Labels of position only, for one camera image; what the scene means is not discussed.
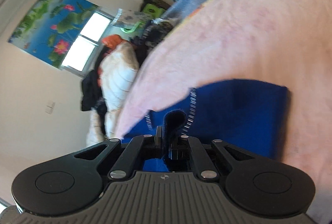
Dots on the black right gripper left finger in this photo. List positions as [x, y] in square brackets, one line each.
[102, 181]

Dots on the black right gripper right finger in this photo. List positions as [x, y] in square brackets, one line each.
[256, 184]

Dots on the black coat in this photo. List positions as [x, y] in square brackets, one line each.
[92, 95]

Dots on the white puffer jacket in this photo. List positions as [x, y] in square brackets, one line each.
[118, 72]

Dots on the orange garment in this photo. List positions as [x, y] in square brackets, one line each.
[109, 44]

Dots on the lotus flower curtain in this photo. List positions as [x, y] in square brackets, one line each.
[50, 27]

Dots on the pink bed blanket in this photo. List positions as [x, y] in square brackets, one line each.
[285, 42]

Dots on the green plastic stool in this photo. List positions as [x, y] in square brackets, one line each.
[130, 20]

